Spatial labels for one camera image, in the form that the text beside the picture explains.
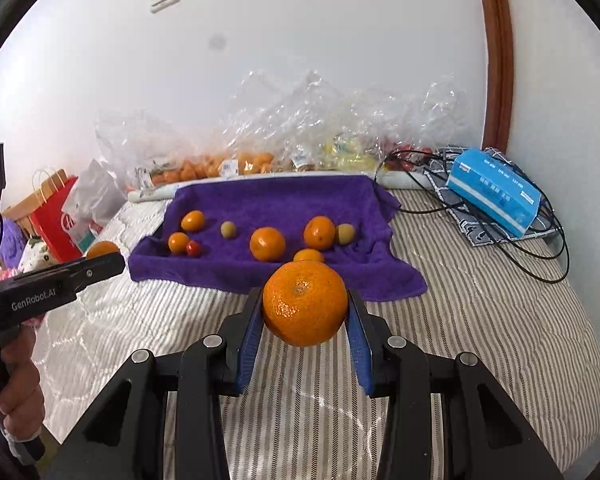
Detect orange tangerine front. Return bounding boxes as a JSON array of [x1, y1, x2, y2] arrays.
[[85, 240, 120, 259]]

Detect small orange tangerine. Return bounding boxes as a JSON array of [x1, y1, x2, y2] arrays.
[[168, 232, 189, 255]]

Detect red cherry tomato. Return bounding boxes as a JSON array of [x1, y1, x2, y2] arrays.
[[185, 240, 202, 258]]

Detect small orange kumquat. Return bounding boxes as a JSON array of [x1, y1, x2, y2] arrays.
[[181, 210, 206, 233]]

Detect small green jujube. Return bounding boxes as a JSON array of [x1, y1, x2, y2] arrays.
[[220, 221, 238, 240]]

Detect orange mandarin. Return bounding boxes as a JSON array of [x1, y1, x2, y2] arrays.
[[249, 226, 286, 262]]

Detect green yellow jujube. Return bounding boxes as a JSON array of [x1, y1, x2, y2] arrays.
[[336, 223, 356, 246]]

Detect large orange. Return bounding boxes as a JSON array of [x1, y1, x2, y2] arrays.
[[303, 216, 336, 252]]

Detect person's left hand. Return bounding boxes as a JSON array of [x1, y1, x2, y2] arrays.
[[0, 325, 45, 441]]

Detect red paper bag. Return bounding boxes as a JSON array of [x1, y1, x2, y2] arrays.
[[29, 177, 82, 262]]

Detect white plastic bag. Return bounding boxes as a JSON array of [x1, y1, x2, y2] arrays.
[[60, 159, 125, 254]]

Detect brown paper bag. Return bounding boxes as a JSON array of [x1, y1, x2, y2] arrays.
[[2, 169, 68, 236]]

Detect striped mattress cover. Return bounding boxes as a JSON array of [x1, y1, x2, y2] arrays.
[[32, 188, 600, 480]]

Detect purple towel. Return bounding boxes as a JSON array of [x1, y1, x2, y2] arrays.
[[128, 176, 427, 301]]

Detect patterned grey cloth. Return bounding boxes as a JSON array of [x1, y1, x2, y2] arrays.
[[425, 146, 559, 247]]

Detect blue tissue box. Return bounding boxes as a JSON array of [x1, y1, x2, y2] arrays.
[[446, 148, 542, 237]]

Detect clear plastic fruit bags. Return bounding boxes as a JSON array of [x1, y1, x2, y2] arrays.
[[95, 72, 469, 190]]

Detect black cable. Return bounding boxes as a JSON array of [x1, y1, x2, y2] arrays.
[[372, 146, 571, 285]]

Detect brown wooden door frame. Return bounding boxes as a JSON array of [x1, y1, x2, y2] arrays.
[[481, 0, 515, 153]]

